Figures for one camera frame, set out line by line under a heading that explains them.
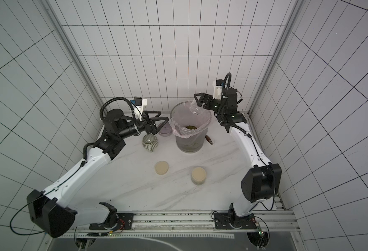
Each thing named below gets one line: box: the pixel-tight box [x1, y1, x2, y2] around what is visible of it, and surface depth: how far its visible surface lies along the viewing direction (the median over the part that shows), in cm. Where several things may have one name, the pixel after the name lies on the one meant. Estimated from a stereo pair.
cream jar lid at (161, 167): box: [155, 160, 169, 176], surface depth 92 cm
